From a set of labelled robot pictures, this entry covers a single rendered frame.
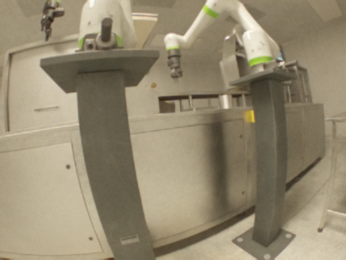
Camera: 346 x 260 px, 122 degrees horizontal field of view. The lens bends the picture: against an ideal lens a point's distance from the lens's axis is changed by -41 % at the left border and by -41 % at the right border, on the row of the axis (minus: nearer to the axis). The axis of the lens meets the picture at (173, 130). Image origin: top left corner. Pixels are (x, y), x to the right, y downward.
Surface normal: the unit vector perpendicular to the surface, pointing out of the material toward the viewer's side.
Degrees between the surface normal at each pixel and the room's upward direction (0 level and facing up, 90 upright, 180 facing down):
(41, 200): 90
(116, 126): 90
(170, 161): 90
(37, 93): 90
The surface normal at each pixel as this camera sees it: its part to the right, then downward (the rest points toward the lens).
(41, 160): 0.37, 0.00
